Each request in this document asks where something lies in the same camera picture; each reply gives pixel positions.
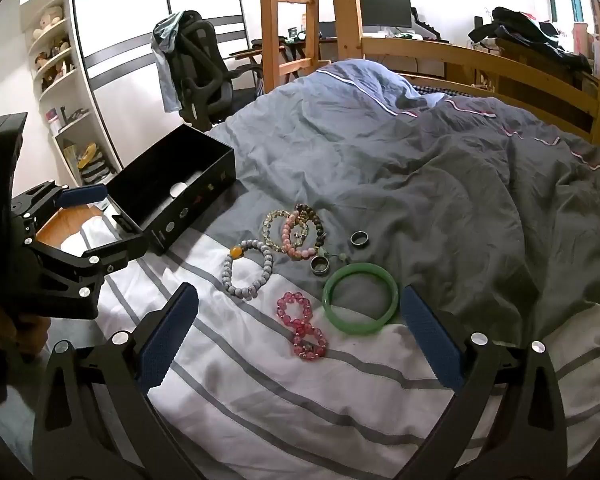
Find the white sliding-door wardrobe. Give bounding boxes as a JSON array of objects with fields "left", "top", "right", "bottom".
[{"left": 70, "top": 0, "right": 266, "bottom": 171}]

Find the light pink bead bracelet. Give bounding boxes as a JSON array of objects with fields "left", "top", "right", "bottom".
[{"left": 280, "top": 212, "right": 321, "bottom": 261}]

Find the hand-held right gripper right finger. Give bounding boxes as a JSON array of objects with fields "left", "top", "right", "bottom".
[{"left": 380, "top": 285, "right": 570, "bottom": 480}]

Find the black rectangular box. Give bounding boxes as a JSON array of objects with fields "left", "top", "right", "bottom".
[{"left": 104, "top": 125, "right": 237, "bottom": 256}]

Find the light blue hoodie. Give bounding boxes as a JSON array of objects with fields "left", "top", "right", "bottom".
[{"left": 0, "top": 59, "right": 600, "bottom": 480}]

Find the pile of dark clothes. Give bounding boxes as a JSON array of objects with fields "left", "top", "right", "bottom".
[{"left": 468, "top": 6, "right": 594, "bottom": 74}]

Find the black desk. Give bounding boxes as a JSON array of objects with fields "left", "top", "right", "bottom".
[{"left": 230, "top": 34, "right": 452, "bottom": 69}]

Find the grey bead bracelet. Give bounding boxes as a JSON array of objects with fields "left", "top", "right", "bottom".
[{"left": 222, "top": 240, "right": 275, "bottom": 301}]

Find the green jade bangle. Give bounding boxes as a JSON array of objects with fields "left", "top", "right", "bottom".
[{"left": 323, "top": 262, "right": 400, "bottom": 336}]

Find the black computer monitor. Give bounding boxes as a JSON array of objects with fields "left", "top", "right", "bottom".
[{"left": 358, "top": 0, "right": 412, "bottom": 31}]

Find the yellow clear bead bracelet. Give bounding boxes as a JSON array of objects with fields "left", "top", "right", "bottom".
[{"left": 263, "top": 210, "right": 301, "bottom": 254}]

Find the person's left hand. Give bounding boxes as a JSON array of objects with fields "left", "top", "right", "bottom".
[{"left": 0, "top": 302, "right": 52, "bottom": 367}]

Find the black office chair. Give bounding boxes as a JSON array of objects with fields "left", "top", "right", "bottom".
[{"left": 152, "top": 10, "right": 264, "bottom": 133}]

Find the dark brown bead bracelet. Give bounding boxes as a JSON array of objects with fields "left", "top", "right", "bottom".
[{"left": 295, "top": 203, "right": 350, "bottom": 264}]

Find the beige plush toy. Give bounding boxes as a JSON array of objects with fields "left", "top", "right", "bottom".
[{"left": 32, "top": 5, "right": 64, "bottom": 41}]

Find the white corner shelf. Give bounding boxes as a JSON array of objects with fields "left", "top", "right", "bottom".
[{"left": 22, "top": 0, "right": 127, "bottom": 189}]

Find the wooden chair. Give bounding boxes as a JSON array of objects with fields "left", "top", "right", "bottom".
[{"left": 259, "top": 0, "right": 600, "bottom": 151}]

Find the dark pink crystal bead bracelet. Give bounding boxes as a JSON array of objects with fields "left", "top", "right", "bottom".
[{"left": 276, "top": 291, "right": 329, "bottom": 361}]

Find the blue-grey shirt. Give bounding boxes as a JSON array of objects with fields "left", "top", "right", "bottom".
[{"left": 151, "top": 11, "right": 189, "bottom": 114}]

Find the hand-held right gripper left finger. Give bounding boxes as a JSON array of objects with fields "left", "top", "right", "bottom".
[{"left": 27, "top": 282, "right": 216, "bottom": 480}]

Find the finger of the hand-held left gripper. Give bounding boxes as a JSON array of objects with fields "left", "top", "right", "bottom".
[
  {"left": 10, "top": 183, "right": 109, "bottom": 232},
  {"left": 24, "top": 210, "right": 150, "bottom": 320}
]

